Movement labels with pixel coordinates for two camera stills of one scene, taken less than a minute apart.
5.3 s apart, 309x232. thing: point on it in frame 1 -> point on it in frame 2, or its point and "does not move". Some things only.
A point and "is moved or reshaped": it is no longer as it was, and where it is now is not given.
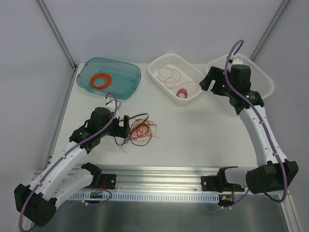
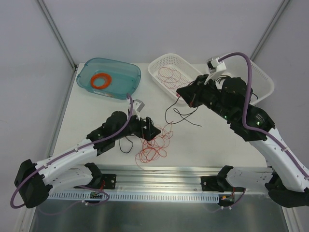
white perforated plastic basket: x=176 y=79 does not move
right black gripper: x=217 y=80 -> x=195 y=91
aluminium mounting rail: x=157 y=179 does not move
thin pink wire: x=171 y=77 does not move
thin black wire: x=132 y=127 is moved or reshaped
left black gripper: x=120 y=126 -> x=147 y=128
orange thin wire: x=142 y=130 is moved or reshaped
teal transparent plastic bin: x=104 y=76 does not move
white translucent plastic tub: x=261 y=82 does not move
